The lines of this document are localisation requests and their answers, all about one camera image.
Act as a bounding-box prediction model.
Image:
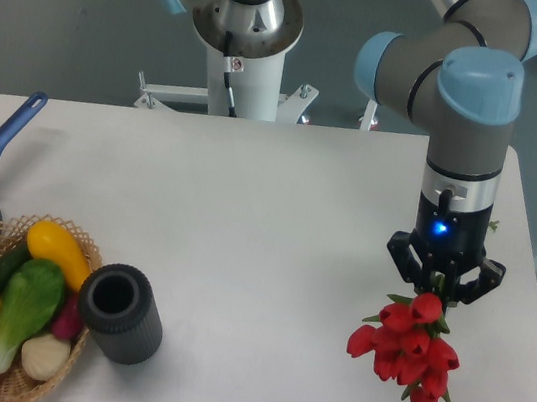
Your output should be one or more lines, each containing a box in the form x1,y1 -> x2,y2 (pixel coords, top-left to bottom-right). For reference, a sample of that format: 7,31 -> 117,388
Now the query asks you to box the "red radish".
50,294 -> 84,340

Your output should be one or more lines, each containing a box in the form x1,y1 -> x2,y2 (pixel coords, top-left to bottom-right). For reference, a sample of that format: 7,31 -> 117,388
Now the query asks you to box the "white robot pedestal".
132,0 -> 400,145

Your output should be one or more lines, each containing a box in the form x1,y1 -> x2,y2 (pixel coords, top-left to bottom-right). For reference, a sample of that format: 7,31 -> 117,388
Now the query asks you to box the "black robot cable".
212,30 -> 250,119

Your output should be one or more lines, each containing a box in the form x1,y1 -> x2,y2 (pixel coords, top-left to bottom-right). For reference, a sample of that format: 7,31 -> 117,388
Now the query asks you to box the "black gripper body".
409,194 -> 493,277

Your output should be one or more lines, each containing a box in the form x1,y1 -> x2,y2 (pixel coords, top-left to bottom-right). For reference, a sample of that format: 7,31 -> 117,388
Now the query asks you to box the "green bok choy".
0,258 -> 66,374

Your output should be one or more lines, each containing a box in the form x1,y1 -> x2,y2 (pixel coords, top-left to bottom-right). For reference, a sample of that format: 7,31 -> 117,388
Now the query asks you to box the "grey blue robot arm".
161,0 -> 537,307

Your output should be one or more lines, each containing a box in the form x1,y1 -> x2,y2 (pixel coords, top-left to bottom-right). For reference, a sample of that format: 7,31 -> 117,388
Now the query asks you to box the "red tulip bouquet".
338,199 -> 501,402

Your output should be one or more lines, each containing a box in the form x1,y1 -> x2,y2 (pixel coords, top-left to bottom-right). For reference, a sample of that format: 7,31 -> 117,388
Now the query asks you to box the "dark grey ribbed vase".
77,263 -> 163,365

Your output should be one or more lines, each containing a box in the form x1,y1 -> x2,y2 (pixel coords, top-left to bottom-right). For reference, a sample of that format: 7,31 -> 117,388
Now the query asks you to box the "yellow squash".
26,220 -> 91,292

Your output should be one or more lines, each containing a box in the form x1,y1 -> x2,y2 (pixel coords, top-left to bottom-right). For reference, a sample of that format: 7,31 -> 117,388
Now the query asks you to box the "white garlic bulb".
20,334 -> 72,382

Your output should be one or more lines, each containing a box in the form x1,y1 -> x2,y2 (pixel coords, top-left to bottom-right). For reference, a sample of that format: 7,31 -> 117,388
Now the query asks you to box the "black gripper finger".
387,231 -> 435,292
451,255 -> 507,306

